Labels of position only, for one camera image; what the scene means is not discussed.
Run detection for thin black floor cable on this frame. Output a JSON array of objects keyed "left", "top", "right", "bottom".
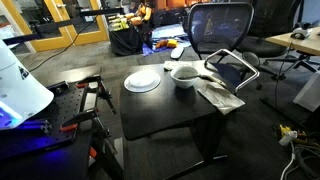
[{"left": 29, "top": 19, "right": 98, "bottom": 73}]

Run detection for beige crumpled cloth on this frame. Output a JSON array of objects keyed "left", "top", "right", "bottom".
[{"left": 163, "top": 59, "right": 246, "bottom": 116}]

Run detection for black clamp with orange handle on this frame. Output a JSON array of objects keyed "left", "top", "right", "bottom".
[
  {"left": 74, "top": 74, "right": 118, "bottom": 116},
  {"left": 59, "top": 109, "right": 112, "bottom": 138}
]

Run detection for long black bar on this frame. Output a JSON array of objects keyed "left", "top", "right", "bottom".
[{"left": 2, "top": 7, "right": 126, "bottom": 46}]

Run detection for white flat panel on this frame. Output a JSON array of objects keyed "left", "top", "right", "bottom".
[{"left": 292, "top": 71, "right": 320, "bottom": 113}]

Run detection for black office chair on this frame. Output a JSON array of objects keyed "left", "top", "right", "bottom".
[{"left": 237, "top": 0, "right": 318, "bottom": 82}]

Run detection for yellow green items pile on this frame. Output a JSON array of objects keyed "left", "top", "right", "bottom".
[{"left": 108, "top": 3, "right": 154, "bottom": 33}]

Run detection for yellow power plug block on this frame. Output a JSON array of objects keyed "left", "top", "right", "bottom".
[{"left": 277, "top": 124, "right": 308, "bottom": 145}]

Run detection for grey coiled cables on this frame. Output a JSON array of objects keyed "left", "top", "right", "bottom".
[{"left": 291, "top": 141, "right": 320, "bottom": 180}]

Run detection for yellow door frame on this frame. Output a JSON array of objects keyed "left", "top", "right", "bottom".
[{"left": 1, "top": 0, "right": 111, "bottom": 53}]

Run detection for black side table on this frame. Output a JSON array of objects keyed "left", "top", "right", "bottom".
[{"left": 118, "top": 61, "right": 232, "bottom": 180}]

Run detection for paintbrush with pale bristles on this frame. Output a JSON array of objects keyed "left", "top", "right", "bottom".
[{"left": 198, "top": 73, "right": 228, "bottom": 89}]

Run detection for white ceramic bowl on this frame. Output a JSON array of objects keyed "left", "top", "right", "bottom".
[{"left": 170, "top": 64, "right": 200, "bottom": 90}]

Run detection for light wooden desk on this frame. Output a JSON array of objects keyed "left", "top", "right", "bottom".
[{"left": 265, "top": 26, "right": 320, "bottom": 57}]

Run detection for black robot stand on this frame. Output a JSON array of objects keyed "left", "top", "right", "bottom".
[{"left": 0, "top": 64, "right": 125, "bottom": 180}]

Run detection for white round plate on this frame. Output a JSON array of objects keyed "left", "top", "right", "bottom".
[{"left": 123, "top": 69, "right": 162, "bottom": 94}]

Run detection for white plug with cable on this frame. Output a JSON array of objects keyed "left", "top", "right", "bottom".
[{"left": 278, "top": 130, "right": 299, "bottom": 180}]

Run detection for blue tarp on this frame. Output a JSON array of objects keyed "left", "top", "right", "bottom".
[{"left": 142, "top": 23, "right": 193, "bottom": 56}]

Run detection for mesh back office chair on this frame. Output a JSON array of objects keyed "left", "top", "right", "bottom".
[{"left": 186, "top": 2, "right": 261, "bottom": 95}]

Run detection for grey oblong object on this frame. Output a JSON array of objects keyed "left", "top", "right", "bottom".
[{"left": 170, "top": 45, "right": 186, "bottom": 61}]

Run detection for grey device on desk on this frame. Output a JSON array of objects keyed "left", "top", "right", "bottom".
[{"left": 289, "top": 27, "right": 313, "bottom": 41}]

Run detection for orange yellow object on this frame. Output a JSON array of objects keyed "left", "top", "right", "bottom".
[{"left": 155, "top": 38, "right": 180, "bottom": 50}]

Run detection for black desk cable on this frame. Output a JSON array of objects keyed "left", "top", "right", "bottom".
[{"left": 273, "top": 39, "right": 296, "bottom": 108}]

